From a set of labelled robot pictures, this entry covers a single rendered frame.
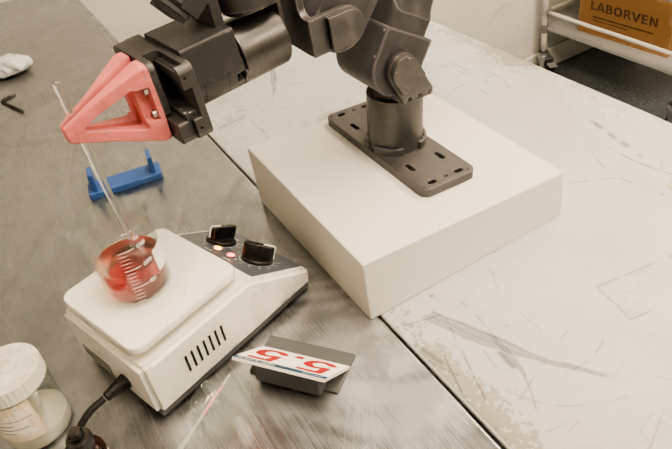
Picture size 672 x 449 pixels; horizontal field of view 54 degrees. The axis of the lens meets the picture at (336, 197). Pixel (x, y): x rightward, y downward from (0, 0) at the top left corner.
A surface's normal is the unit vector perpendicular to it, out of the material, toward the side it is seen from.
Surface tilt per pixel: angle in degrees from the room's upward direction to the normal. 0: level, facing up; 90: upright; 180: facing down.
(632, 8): 91
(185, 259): 0
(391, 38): 92
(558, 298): 0
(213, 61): 89
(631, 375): 0
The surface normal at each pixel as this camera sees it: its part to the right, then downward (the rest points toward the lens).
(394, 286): 0.50, 0.46
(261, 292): 0.75, 0.30
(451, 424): -0.14, -0.79
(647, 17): -0.81, 0.44
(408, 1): 0.57, 0.25
